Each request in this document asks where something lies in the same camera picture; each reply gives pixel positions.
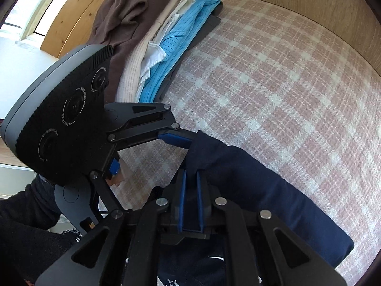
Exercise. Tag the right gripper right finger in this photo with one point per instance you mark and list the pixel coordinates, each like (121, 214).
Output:
(204, 203)

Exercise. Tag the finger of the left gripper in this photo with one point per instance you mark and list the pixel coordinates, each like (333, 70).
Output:
(179, 138)
(114, 167)

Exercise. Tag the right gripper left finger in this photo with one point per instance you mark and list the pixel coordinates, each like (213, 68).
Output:
(179, 199)

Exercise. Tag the navy blue t-shirt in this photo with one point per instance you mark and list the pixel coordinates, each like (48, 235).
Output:
(273, 234)

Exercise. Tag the left hand grey glove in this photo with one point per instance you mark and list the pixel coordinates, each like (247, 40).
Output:
(121, 176)

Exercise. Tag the light blue folded shirt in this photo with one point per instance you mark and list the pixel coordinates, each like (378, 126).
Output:
(170, 43)

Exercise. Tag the pink plaid table cloth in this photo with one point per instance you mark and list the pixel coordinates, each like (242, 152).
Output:
(302, 102)

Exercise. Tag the brown folded garment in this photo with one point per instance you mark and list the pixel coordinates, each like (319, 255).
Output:
(123, 24)

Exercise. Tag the left wrist camera unit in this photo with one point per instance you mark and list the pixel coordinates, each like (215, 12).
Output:
(53, 126)

